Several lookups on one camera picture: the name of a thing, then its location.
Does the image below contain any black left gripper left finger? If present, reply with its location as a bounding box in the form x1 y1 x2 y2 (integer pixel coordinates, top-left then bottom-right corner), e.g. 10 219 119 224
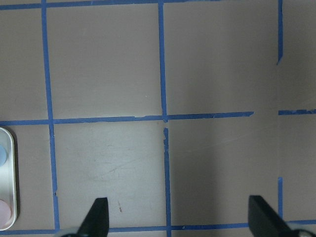
76 197 109 237

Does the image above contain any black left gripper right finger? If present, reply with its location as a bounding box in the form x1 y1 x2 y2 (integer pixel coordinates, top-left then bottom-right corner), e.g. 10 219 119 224
248 195 296 237

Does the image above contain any pink plastic cup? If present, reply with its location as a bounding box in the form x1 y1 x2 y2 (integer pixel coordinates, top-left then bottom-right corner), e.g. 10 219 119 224
0 200 11 226

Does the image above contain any beige plastic tray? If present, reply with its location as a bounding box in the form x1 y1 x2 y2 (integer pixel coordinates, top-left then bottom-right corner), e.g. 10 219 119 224
0 128 18 231

